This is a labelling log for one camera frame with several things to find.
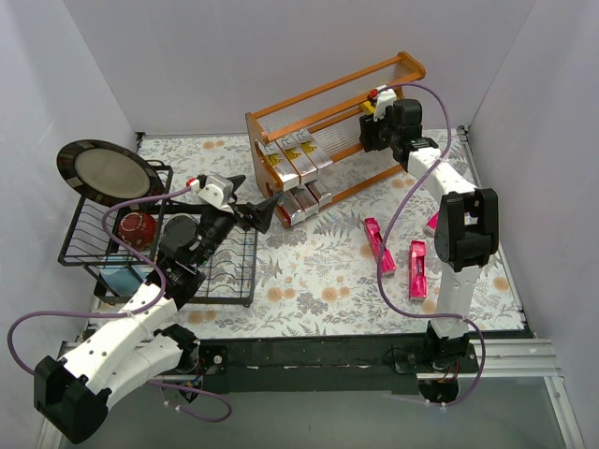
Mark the black wire dish rack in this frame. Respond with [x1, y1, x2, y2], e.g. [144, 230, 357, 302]
[57, 159, 260, 308]

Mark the silver red R&O box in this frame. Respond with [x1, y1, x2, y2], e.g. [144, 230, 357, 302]
[291, 186, 319, 219]

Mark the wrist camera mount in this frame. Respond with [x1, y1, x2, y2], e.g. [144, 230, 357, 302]
[186, 175, 234, 210]
[369, 85, 398, 122]

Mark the pink Be You toothpaste box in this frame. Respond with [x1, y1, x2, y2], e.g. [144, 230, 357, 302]
[424, 212, 439, 237]

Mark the aluminium frame rail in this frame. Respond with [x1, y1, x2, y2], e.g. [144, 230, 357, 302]
[37, 337, 586, 449]

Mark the small pink toothpaste box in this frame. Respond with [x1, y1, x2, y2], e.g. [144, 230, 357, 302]
[364, 217, 397, 276]

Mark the floral patterned table mat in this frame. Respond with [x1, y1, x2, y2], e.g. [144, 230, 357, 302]
[139, 136, 525, 339]

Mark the dark rimmed ceramic plate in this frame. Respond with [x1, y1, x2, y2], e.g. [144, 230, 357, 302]
[56, 139, 165, 208]

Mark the white gold R&O box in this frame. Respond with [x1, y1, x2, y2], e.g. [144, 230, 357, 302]
[275, 135, 318, 184]

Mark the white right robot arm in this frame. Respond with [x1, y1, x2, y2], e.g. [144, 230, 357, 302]
[359, 90, 499, 372]

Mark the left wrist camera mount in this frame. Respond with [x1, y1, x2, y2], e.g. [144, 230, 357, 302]
[186, 175, 234, 210]

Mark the wooden three-tier shelf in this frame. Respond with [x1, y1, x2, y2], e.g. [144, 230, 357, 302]
[245, 51, 426, 212]

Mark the pink toothpaste box lower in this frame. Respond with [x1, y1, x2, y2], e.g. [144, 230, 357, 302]
[409, 240, 427, 302]

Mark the silver R&O Ice Mint box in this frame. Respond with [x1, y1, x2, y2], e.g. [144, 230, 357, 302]
[306, 180, 333, 209]

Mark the yellow Be You toothpaste box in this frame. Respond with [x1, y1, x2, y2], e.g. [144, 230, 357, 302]
[359, 100, 375, 115]

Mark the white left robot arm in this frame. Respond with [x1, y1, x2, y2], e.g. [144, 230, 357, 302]
[33, 175, 278, 444]

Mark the orange gold toothpaste box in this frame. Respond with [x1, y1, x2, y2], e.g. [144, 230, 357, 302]
[291, 129, 333, 171]

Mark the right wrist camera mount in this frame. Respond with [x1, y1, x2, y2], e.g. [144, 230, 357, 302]
[369, 85, 398, 122]

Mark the red ceramic cup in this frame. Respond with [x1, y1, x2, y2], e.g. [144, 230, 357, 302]
[118, 211, 157, 251]

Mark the silver gold R&O box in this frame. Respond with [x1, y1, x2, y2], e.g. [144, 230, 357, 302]
[256, 141, 300, 191]

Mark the blue cup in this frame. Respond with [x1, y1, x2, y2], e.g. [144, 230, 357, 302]
[100, 266, 146, 297]

